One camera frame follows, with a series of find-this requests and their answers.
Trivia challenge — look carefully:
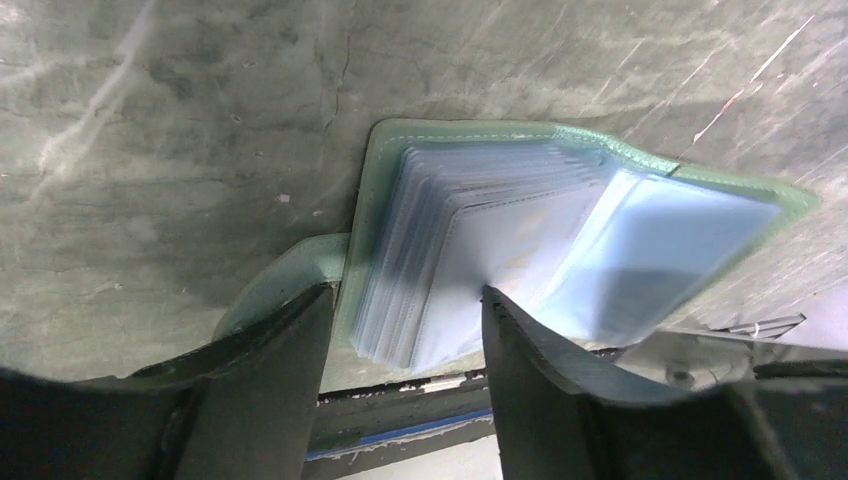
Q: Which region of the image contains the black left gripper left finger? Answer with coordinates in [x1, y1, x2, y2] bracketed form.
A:
[1, 284, 334, 479]

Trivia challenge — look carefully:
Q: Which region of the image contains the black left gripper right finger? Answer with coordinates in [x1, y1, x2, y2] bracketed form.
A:
[482, 287, 847, 479]

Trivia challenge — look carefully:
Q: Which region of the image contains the green card holder wallet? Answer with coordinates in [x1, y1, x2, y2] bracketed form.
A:
[217, 119, 817, 373]

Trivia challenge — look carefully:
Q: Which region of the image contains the aluminium frame rail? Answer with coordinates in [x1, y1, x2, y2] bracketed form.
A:
[719, 313, 807, 339]

